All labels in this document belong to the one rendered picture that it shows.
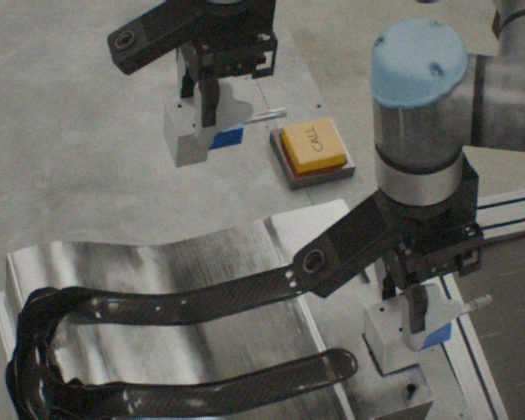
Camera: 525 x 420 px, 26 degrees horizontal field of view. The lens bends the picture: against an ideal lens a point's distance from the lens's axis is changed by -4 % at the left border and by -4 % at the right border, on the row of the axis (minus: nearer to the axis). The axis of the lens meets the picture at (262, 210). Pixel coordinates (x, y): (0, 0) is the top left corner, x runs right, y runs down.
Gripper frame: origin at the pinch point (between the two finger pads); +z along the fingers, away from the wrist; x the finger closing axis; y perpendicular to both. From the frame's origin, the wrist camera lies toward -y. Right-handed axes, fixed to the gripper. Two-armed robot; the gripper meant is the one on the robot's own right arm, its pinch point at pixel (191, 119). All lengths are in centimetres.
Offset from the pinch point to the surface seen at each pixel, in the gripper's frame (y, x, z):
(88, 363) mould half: -17.9, -24.6, 1.7
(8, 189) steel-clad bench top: -20.0, 7.8, 15.1
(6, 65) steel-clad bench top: -16.5, 28.0, 15.1
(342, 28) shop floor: 69, 94, 95
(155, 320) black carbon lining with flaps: -9.6, -19.4, 5.8
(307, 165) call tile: 14.4, -0.6, 12.1
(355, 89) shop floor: 65, 75, 95
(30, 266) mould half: -20.8, -12.4, 1.7
